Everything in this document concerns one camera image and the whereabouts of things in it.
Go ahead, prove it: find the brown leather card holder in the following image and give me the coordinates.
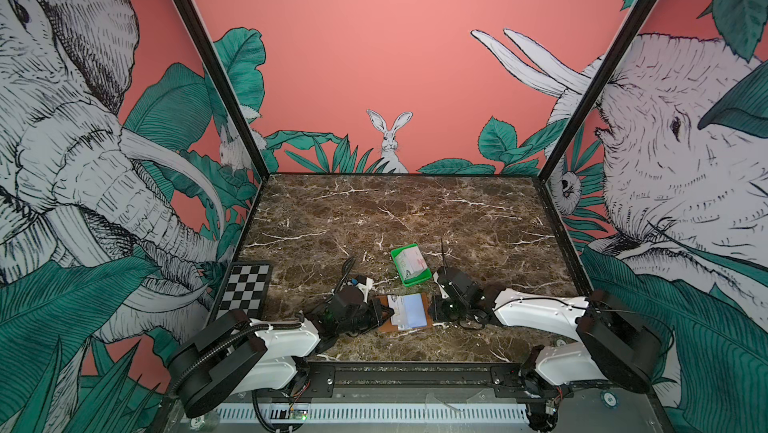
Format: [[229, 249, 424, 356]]
[[377, 293, 433, 333]]

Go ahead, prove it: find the green plastic tray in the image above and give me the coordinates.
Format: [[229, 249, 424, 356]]
[[390, 244, 433, 287]]

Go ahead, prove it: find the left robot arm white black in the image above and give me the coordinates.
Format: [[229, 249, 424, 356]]
[[167, 285, 394, 418]]

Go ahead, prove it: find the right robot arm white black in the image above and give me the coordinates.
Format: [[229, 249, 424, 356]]
[[432, 266, 662, 399]]

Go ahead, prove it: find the stack of credit cards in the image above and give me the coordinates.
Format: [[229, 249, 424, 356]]
[[398, 246, 427, 281]]

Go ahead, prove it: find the black white checkerboard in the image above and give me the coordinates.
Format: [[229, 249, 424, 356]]
[[211, 261, 273, 320]]

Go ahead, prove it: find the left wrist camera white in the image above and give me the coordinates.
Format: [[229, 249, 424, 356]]
[[352, 275, 374, 302]]

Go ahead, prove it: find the left camera black cable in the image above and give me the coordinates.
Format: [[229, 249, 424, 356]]
[[335, 255, 358, 293]]

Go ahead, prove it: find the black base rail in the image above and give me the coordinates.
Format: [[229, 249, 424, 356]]
[[287, 360, 607, 401]]

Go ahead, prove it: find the white slotted cable duct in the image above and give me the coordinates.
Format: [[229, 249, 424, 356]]
[[209, 402, 529, 426]]

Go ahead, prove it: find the left black frame post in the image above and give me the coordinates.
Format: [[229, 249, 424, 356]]
[[172, 0, 270, 182]]

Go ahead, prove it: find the black frame post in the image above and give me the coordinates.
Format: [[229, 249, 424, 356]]
[[172, 0, 270, 182], [537, 0, 658, 183]]

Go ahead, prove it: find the right black frame post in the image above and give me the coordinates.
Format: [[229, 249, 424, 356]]
[[537, 0, 658, 183]]

